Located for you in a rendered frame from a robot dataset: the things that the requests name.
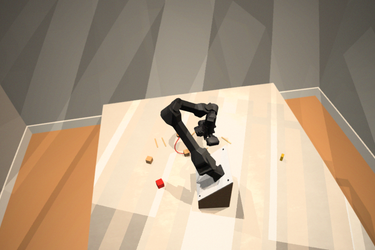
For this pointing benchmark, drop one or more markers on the red cube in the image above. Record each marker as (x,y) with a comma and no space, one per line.
(159,183)

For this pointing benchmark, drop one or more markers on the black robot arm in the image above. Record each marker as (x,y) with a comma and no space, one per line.
(201,158)

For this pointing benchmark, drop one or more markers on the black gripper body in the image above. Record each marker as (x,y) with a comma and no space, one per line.
(212,140)

